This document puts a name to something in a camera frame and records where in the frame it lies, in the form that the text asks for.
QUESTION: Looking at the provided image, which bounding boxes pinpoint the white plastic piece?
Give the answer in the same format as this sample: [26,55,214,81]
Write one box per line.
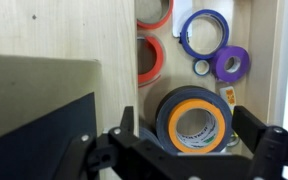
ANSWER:
[171,0,194,38]

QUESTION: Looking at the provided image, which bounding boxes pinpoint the small blue tape ring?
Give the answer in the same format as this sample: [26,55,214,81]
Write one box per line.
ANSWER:
[193,58,211,77]

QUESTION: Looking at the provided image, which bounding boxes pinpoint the large blue tape ring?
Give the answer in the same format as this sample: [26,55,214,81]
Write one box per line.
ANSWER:
[179,8,230,60]

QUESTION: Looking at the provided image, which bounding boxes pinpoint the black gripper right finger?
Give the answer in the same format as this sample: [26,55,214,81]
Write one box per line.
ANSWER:
[232,105,288,180]

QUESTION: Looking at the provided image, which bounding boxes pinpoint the orange tape roll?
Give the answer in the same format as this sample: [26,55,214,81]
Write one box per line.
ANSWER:
[167,98,227,154]

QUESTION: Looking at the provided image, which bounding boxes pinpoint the white drawer with tape rolls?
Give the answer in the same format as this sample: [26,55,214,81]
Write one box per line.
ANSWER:
[135,0,288,161]

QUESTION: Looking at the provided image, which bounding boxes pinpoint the purple tape roll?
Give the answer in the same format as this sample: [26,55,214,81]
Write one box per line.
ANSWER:
[211,45,251,84]

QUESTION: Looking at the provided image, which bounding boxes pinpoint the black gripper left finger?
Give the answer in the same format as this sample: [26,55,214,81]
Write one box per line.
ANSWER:
[53,105,185,180]

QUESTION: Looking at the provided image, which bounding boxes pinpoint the small light green ring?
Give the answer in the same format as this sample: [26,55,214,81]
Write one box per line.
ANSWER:
[227,131,241,148]

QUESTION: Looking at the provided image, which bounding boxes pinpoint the grey tape roll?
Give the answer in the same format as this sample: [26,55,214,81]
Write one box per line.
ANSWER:
[138,126,165,150]

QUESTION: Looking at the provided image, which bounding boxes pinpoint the red tape roll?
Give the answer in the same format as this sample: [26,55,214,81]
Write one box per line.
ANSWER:
[136,0,175,30]
[136,34,166,88]

